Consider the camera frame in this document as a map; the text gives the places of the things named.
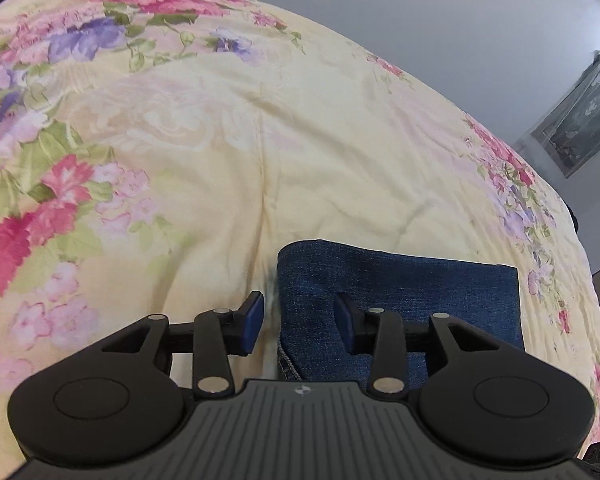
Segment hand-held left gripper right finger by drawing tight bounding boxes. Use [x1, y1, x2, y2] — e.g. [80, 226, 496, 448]
[333, 294, 502, 397]

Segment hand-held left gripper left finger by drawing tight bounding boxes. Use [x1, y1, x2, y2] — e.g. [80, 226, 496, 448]
[100, 291, 266, 397]

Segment blue denim pants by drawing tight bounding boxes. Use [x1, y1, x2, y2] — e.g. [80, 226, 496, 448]
[276, 240, 526, 383]

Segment yellow floral blanket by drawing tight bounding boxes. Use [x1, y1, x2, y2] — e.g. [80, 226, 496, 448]
[0, 0, 600, 480]

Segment framed wall picture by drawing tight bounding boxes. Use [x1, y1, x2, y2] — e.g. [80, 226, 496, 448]
[530, 50, 600, 179]

